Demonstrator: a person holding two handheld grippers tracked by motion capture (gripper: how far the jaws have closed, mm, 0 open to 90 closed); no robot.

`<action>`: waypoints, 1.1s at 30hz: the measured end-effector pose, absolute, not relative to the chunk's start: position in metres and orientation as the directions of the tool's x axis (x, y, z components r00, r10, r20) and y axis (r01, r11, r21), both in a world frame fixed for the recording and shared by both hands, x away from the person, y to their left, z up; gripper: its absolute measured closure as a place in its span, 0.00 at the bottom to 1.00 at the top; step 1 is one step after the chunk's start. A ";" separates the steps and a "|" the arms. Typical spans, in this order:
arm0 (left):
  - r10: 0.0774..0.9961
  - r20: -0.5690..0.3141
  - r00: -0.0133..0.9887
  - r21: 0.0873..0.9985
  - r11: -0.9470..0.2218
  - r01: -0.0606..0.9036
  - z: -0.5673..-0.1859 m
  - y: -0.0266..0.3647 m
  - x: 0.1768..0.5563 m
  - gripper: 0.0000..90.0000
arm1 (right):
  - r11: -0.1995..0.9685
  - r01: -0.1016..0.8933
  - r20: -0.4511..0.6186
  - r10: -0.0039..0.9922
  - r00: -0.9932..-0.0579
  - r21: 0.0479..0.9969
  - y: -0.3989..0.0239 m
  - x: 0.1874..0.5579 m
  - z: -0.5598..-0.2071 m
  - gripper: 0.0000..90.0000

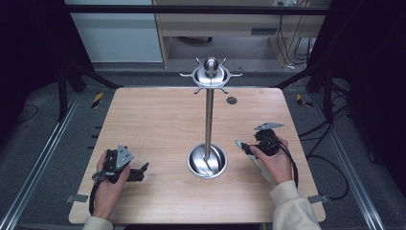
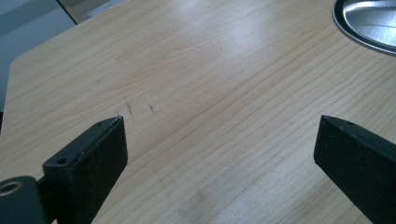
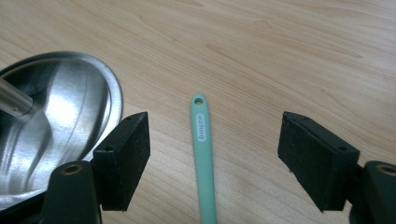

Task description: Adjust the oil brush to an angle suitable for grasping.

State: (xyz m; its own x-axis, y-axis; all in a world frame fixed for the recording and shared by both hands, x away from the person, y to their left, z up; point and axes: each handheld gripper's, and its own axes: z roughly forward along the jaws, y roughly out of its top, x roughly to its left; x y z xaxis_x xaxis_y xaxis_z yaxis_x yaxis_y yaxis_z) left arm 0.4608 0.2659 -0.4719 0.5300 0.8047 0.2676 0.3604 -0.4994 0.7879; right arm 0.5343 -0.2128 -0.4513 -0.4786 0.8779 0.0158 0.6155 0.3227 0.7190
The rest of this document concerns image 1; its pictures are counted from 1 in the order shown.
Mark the aluminium floor rail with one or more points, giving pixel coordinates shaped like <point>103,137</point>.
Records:
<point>348,166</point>
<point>44,153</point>

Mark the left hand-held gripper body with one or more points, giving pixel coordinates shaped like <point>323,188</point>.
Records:
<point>124,157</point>

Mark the yellow black floor tape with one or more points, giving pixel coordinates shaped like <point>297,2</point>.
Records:
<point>97,99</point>
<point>301,101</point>

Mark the black horizontal frame bar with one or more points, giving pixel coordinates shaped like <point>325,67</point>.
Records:
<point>191,9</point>

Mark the black metal frame strut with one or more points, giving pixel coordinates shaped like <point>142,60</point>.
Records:
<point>62,92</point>
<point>327,92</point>

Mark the person's right hand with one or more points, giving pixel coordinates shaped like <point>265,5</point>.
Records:
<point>276,166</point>

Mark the round dark table grommet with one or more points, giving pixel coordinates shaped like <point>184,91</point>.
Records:
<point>231,100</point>

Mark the steel utensil rack stand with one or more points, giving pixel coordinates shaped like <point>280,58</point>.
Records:
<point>208,127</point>

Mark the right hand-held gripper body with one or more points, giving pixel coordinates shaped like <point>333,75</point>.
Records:
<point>267,140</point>

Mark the grey table edge bracket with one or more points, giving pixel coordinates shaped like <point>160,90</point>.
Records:
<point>77,198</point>
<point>318,198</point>

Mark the white cabinet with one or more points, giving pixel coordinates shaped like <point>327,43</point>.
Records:
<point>118,38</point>

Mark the pale teal kitchen utensil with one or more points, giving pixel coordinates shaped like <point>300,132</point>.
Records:
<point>262,169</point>

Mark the person's left hand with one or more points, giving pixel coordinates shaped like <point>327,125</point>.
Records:
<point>108,195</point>

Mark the black curtain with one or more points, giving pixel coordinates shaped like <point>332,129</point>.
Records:
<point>28,57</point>
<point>373,80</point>

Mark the light wooden desk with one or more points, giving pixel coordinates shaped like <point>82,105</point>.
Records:
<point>223,24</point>

